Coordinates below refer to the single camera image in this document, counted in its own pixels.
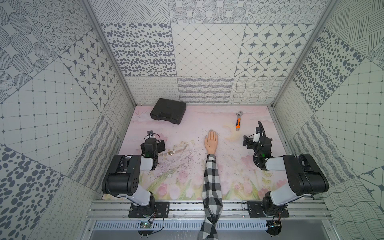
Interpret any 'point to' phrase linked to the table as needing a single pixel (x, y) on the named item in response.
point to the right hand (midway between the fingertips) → (252, 137)
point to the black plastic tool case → (168, 110)
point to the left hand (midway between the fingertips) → (157, 140)
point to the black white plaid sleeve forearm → (212, 198)
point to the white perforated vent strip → (180, 225)
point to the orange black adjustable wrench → (238, 120)
